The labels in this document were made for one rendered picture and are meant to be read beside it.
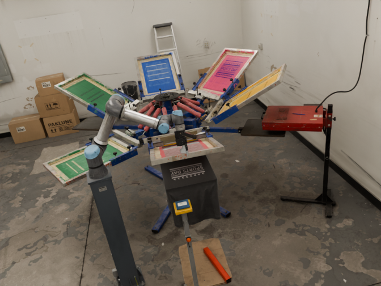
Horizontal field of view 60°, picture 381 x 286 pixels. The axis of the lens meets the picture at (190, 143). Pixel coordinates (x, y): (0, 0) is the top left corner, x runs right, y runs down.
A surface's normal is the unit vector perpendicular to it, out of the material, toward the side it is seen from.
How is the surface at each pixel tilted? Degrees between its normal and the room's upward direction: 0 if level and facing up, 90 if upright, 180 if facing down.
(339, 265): 0
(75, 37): 90
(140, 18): 90
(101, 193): 90
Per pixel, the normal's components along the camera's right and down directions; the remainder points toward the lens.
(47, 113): 0.11, 0.45
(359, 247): -0.13, -0.89
